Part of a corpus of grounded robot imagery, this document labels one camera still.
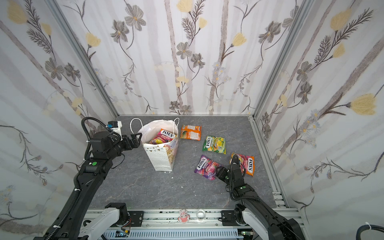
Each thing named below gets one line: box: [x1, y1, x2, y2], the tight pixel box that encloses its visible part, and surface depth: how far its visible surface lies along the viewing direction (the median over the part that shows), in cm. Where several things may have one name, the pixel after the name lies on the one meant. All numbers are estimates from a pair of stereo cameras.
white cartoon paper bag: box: [138, 119, 179, 172], surface depth 84 cm
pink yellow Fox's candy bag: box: [149, 128, 177, 145], surface depth 85 cm
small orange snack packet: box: [180, 124, 202, 141], surface depth 110 cm
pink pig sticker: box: [178, 209, 191, 223], surface depth 74 cm
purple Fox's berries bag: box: [194, 154, 222, 181], surface depth 92 cm
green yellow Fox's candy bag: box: [202, 135, 227, 155], surface depth 102 cm
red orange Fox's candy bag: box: [229, 152, 255, 177], surface depth 92 cm
